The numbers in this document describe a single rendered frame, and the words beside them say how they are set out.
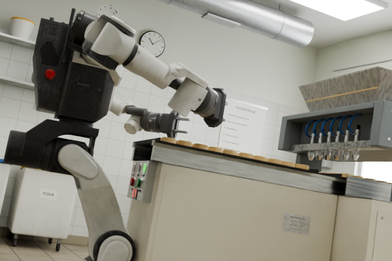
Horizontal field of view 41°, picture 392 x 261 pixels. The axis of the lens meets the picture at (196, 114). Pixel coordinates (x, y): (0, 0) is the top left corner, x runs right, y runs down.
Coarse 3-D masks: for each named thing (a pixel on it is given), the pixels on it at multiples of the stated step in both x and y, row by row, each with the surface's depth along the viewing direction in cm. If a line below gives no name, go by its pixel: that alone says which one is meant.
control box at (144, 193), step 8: (136, 168) 193; (152, 168) 178; (136, 176) 190; (144, 176) 180; (152, 176) 178; (144, 184) 178; (152, 184) 178; (128, 192) 197; (136, 192) 185; (144, 192) 177; (144, 200) 177
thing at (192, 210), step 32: (160, 192) 174; (192, 192) 177; (224, 192) 181; (256, 192) 185; (288, 192) 189; (320, 192) 194; (128, 224) 200; (160, 224) 173; (192, 224) 176; (224, 224) 180; (256, 224) 184; (288, 224) 188; (320, 224) 193; (160, 256) 172; (192, 256) 175; (224, 256) 179; (256, 256) 183; (288, 256) 187; (320, 256) 191
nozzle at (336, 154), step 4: (332, 120) 214; (332, 132) 213; (336, 132) 215; (336, 136) 214; (340, 136) 214; (336, 140) 214; (340, 140) 213; (336, 152) 212; (332, 156) 214; (336, 156) 212
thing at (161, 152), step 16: (160, 144) 176; (160, 160) 176; (176, 160) 177; (192, 160) 179; (208, 160) 181; (224, 160) 183; (240, 160) 185; (240, 176) 185; (256, 176) 187; (272, 176) 189; (288, 176) 191; (304, 176) 193; (320, 176) 195; (336, 192) 197
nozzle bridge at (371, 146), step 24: (288, 120) 245; (312, 120) 235; (336, 120) 223; (360, 120) 207; (384, 120) 183; (288, 144) 245; (312, 144) 227; (336, 144) 210; (360, 144) 196; (384, 144) 182; (312, 168) 249
